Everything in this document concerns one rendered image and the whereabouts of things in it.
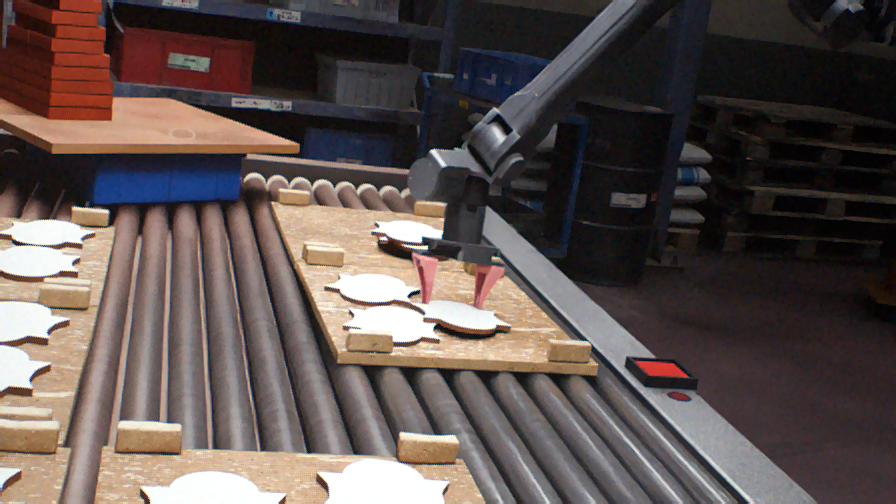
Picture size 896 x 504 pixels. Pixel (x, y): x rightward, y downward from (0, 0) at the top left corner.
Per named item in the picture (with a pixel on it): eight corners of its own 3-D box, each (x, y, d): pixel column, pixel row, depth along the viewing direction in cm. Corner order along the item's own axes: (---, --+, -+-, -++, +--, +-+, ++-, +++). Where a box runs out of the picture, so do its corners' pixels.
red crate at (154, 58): (236, 85, 624) (241, 33, 617) (252, 97, 584) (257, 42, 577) (110, 72, 599) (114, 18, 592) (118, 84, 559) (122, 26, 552)
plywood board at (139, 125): (170, 106, 258) (171, 98, 258) (299, 153, 224) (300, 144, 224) (-58, 100, 224) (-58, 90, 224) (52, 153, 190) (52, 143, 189)
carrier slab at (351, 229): (445, 224, 228) (446, 216, 228) (503, 284, 190) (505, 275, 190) (269, 209, 219) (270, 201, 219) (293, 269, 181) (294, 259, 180)
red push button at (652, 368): (671, 371, 160) (673, 362, 159) (689, 388, 154) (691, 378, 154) (631, 369, 158) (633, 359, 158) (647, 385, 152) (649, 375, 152)
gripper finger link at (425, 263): (465, 314, 162) (475, 249, 161) (416, 309, 159) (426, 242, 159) (450, 308, 168) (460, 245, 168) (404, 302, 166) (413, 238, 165)
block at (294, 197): (307, 204, 220) (309, 190, 220) (308, 207, 219) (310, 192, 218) (276, 202, 219) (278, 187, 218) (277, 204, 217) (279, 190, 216)
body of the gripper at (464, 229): (499, 261, 163) (507, 210, 162) (431, 252, 159) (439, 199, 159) (485, 257, 169) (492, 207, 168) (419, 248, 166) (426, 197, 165)
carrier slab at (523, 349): (505, 285, 190) (507, 276, 189) (596, 376, 152) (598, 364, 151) (295, 270, 180) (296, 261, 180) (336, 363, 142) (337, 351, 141)
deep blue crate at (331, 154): (372, 185, 665) (380, 122, 656) (389, 201, 628) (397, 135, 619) (287, 178, 650) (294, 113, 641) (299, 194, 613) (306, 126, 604)
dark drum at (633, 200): (611, 256, 638) (639, 99, 616) (665, 289, 585) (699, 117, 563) (514, 252, 616) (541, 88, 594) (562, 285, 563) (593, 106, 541)
